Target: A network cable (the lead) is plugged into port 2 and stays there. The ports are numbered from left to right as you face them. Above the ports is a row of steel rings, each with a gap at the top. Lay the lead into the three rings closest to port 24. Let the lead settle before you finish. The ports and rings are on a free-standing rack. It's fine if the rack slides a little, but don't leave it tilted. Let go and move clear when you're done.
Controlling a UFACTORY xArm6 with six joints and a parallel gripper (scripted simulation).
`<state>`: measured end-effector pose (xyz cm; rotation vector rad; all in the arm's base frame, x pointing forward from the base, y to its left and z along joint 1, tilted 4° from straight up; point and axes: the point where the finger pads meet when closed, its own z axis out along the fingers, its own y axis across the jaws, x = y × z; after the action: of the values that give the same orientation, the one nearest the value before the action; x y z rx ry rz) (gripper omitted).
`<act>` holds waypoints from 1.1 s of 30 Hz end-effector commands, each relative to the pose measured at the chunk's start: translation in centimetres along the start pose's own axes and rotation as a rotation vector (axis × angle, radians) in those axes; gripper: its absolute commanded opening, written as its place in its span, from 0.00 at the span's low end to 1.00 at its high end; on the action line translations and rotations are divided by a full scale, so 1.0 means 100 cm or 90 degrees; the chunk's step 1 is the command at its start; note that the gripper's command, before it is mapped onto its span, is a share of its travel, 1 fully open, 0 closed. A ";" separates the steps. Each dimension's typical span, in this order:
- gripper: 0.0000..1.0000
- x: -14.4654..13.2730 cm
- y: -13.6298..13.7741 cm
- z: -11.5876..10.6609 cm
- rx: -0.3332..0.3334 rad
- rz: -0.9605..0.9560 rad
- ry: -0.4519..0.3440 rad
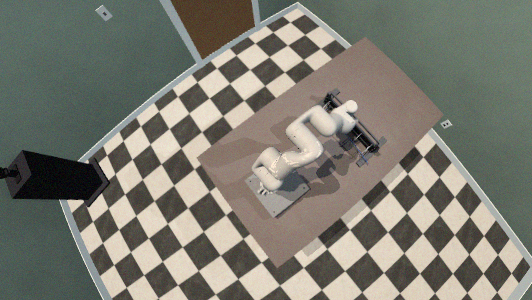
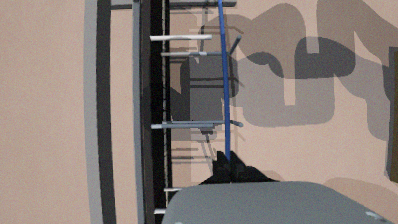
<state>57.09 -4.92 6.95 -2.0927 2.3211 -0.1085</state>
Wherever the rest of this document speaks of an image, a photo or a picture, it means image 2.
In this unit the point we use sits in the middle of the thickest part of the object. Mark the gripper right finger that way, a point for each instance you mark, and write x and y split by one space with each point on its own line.
240 173

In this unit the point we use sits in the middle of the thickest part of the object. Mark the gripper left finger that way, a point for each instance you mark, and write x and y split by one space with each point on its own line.
221 174

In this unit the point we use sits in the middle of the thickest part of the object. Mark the blue cable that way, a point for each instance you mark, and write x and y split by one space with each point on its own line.
225 81

